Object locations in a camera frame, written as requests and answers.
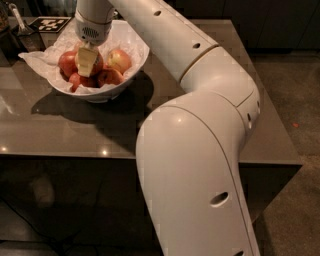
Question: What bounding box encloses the dark scoop with white handle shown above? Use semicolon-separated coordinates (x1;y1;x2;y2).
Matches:
8;3;45;52

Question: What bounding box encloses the white crumpled paper liner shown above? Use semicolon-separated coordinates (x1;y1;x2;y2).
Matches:
20;20;149;103

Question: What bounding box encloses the front right red apple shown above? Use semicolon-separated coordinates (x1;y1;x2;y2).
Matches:
97;68;124;87

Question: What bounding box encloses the right yellow-red apple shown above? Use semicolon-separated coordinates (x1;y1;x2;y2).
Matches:
106;49;132;74

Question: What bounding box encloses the red-yellow apple with sticker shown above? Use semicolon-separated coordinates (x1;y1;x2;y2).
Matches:
74;47;105;77

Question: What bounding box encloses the black white fiducial marker card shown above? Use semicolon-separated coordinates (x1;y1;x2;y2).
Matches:
29;16;71;33

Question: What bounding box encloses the black floor cable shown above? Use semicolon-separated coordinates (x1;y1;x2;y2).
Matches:
0;194;101;256

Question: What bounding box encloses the front left red apple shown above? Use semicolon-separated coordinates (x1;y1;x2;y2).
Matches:
69;73;96;92

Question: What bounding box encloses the red apple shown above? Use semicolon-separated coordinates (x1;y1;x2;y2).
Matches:
69;73;96;92
97;68;124;87
58;51;77;77

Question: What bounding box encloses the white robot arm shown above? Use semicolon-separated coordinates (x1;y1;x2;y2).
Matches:
75;0;260;256

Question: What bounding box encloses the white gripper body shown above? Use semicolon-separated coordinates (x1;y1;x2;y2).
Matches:
75;11;112;46

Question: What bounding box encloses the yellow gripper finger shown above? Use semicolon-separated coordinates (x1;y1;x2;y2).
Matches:
76;45;100;78

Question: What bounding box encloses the white bowl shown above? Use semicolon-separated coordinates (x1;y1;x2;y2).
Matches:
48;20;149;103

